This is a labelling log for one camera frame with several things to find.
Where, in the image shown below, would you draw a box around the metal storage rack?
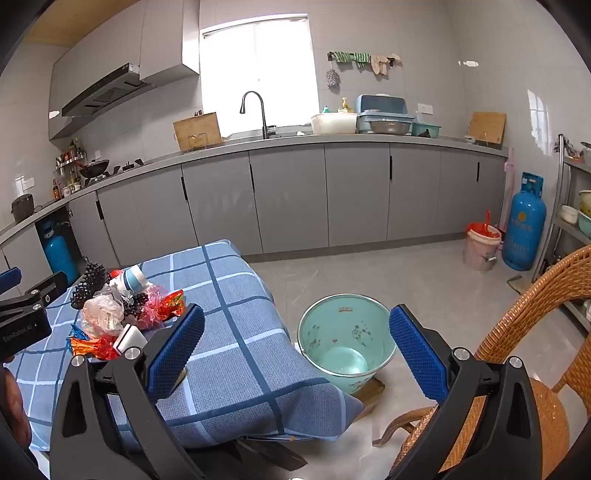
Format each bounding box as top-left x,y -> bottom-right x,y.
531,134 -> 591,333

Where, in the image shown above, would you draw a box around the dark rice cooker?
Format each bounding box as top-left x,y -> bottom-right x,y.
10,194 -> 36,222

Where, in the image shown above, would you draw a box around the pink bin with red bag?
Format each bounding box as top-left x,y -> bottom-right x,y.
463,210 -> 503,274

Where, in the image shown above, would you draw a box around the grey kitchen counter cabinets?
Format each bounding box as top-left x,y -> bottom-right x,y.
0,134 -> 509,278

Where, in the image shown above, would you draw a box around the blue checked tablecloth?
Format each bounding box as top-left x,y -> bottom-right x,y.
4,239 -> 365,450

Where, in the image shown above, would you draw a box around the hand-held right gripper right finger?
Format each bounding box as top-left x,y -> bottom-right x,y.
389,304 -> 543,480

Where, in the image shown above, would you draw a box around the teal metal bucket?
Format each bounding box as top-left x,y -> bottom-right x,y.
297,292 -> 399,395

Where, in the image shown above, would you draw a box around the metal basin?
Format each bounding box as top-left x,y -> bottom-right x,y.
369,120 -> 411,136

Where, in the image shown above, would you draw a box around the window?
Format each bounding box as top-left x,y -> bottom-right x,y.
198,17 -> 320,137

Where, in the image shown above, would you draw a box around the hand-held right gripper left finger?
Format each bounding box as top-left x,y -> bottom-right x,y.
50,303 -> 206,480

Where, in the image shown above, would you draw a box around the small dark pine cone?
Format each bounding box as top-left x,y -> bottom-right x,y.
122,292 -> 149,319
70,285 -> 93,310

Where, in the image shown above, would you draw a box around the wooden cutting board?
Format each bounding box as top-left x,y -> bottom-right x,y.
468,112 -> 507,147
173,112 -> 222,152

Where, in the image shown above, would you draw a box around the blue gas cylinder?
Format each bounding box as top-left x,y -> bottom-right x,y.
502,172 -> 548,271
42,222 -> 79,286

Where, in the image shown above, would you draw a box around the beige cloth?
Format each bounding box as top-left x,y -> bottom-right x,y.
370,54 -> 402,76

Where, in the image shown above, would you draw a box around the gas stove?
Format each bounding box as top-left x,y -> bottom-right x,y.
82,158 -> 145,185

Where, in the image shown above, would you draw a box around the grey wall cabinets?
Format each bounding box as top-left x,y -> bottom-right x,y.
48,0 -> 201,141

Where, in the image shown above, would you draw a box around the dark sink faucet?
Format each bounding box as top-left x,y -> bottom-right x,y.
240,91 -> 278,140

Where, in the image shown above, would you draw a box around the pink plastic bag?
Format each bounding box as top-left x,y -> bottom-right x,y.
136,284 -> 169,330

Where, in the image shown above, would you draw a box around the wicker chair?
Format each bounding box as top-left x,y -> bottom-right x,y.
372,244 -> 591,480

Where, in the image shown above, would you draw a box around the spice rack with bottles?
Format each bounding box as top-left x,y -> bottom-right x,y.
52,137 -> 86,199

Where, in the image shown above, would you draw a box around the red orange foil wrapper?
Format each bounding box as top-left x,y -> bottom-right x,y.
69,335 -> 120,361

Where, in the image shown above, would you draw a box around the large dark pine cone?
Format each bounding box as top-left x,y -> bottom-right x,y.
82,261 -> 112,294

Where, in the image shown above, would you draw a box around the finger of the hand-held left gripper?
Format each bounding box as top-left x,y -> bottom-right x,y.
0,267 -> 24,301
0,271 -> 69,324

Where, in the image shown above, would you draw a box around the white sponge block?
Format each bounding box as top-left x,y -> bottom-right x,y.
112,324 -> 147,358

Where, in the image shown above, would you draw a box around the black wok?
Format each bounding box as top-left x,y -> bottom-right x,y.
76,159 -> 112,180

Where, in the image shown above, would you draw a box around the white plastic basin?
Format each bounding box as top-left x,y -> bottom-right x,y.
310,112 -> 358,136

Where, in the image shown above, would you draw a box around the white plastic bag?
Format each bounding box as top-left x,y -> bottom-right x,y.
81,284 -> 125,337

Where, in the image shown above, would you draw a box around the red snack wrapper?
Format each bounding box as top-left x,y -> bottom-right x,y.
157,290 -> 186,322

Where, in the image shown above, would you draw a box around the white and blue cup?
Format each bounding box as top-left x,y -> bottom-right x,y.
111,264 -> 147,292

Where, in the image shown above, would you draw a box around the blue dish rack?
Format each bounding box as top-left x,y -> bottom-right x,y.
355,93 -> 416,136

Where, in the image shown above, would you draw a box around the black range hood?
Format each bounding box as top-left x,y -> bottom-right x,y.
61,65 -> 153,118

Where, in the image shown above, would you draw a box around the pink broom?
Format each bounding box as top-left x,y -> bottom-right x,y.
503,147 -> 517,232

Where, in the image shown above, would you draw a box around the person's left hand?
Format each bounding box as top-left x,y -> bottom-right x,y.
0,367 -> 33,448

